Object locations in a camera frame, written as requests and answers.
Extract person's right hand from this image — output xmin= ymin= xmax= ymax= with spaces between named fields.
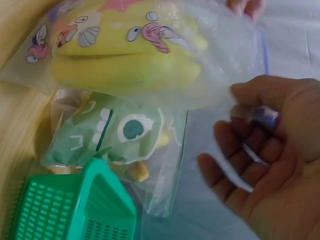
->
xmin=197 ymin=77 xmax=320 ymax=240

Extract clear cartoon print zip bag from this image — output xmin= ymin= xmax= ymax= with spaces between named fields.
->
xmin=0 ymin=0 xmax=280 ymax=126

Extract yellow bananas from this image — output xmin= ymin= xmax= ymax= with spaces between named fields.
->
xmin=51 ymin=0 xmax=209 ymax=95

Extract person's left hand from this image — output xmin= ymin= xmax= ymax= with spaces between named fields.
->
xmin=226 ymin=0 xmax=266 ymax=23

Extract tan food piece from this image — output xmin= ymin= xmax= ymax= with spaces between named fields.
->
xmin=125 ymin=160 xmax=150 ymax=184

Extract green plastic basket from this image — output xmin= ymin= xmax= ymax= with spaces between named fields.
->
xmin=9 ymin=157 xmax=139 ymax=240

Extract clear green monster print bag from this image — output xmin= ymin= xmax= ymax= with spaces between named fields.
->
xmin=46 ymin=88 xmax=189 ymax=219

